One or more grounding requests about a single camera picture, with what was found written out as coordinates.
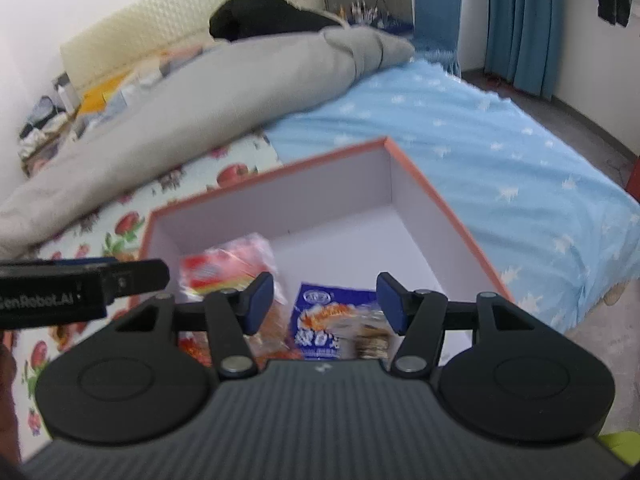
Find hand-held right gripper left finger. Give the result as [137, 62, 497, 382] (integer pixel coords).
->
[115, 272, 277, 380]

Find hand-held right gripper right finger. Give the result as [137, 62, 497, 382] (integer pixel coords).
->
[375, 271, 538, 380]

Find red snack packet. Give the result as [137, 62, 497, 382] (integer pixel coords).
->
[178, 232, 301, 365]

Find blue snack packet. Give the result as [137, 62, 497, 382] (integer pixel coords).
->
[287, 282, 407, 362]

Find white box with orange edge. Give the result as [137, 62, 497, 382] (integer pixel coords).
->
[140, 136, 516, 362]

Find floral bed sheet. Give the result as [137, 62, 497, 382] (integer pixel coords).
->
[0, 135, 282, 461]

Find heap of clothes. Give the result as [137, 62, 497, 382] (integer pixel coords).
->
[19, 95, 76, 161]

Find yellow pillow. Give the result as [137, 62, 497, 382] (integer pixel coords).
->
[77, 72, 133, 113]

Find blue starry bed sheet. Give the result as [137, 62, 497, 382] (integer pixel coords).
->
[264, 57, 640, 336]

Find white canister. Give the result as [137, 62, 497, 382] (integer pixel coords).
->
[52, 74, 78, 113]

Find grey duvet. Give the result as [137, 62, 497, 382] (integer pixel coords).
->
[0, 25, 416, 261]

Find patterned blanket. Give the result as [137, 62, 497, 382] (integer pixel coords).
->
[75, 42, 221, 131]

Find cream quilted headboard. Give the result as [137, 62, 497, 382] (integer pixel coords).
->
[60, 0, 323, 86]

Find yellow-green object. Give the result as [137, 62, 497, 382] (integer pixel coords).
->
[597, 430, 640, 468]

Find black clothing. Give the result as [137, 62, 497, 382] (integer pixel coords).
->
[209, 0, 347, 42]

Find group of small bottles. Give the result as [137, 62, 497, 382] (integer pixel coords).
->
[340, 0, 401, 28]

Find blue curtain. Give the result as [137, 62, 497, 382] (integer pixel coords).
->
[484, 0, 568, 101]

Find blue chair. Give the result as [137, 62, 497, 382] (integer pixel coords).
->
[414, 0, 463, 78]

